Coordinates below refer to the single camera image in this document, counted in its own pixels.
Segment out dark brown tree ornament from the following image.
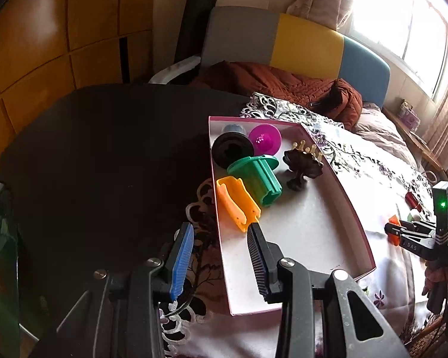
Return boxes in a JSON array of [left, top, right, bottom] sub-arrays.
[[284, 140, 325, 191]]

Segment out window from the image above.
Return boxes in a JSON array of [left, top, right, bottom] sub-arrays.
[[343, 0, 448, 98]]

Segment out pink-rimmed white box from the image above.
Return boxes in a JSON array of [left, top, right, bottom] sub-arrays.
[[208, 115, 377, 317]]

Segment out green plastic spool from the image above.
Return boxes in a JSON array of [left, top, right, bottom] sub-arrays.
[[227, 155, 283, 207]]

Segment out wicker chair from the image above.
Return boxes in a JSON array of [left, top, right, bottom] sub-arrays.
[[399, 311, 448, 358]]

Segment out wooden wardrobe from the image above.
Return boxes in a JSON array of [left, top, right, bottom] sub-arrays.
[[0, 0, 157, 146]]

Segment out red lipstick tube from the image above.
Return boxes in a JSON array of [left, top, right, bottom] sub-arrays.
[[405, 191, 424, 211]]

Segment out black rolled mat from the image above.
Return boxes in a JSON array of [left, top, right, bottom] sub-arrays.
[[174, 0, 217, 64]]

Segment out person's right hand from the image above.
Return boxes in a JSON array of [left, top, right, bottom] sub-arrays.
[[423, 261, 437, 298]]

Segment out rust brown quilted jacket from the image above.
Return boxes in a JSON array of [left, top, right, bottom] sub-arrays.
[[188, 61, 363, 131]]

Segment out pink printed box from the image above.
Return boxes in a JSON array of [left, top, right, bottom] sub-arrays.
[[398, 99, 422, 132]]

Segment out orange connector block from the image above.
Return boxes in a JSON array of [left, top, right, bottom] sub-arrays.
[[388, 214, 402, 247]]

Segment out white and black cloth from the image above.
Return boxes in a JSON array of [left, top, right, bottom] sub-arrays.
[[148, 55, 202, 84]]

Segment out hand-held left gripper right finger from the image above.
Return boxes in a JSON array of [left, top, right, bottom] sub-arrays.
[[246, 223, 411, 358]]

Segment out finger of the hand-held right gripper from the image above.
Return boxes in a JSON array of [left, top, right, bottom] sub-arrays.
[[395, 219, 439, 232], [384, 223, 435, 247]]

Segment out grey yellow blue headboard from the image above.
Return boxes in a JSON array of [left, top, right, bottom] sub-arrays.
[[202, 5, 391, 107]]

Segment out magenta plastic funnel cup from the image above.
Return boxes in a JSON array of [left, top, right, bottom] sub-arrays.
[[248, 124, 282, 156]]

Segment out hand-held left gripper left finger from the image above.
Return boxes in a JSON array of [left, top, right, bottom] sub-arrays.
[[33, 222, 195, 358]]

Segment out pale pink blanket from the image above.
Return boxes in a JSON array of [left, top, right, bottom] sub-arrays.
[[353, 102, 422, 172]]

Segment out embroidered white tablecloth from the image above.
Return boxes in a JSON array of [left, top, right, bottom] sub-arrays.
[[159, 91, 448, 358]]

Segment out orange plastic channel piece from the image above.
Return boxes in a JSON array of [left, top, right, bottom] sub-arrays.
[[216, 177, 263, 233]]

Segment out small grey-blue cup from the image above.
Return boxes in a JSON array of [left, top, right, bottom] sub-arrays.
[[221, 122, 247, 138]]

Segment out wooden shelf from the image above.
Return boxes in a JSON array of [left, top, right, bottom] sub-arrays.
[[383, 106, 448, 180]]

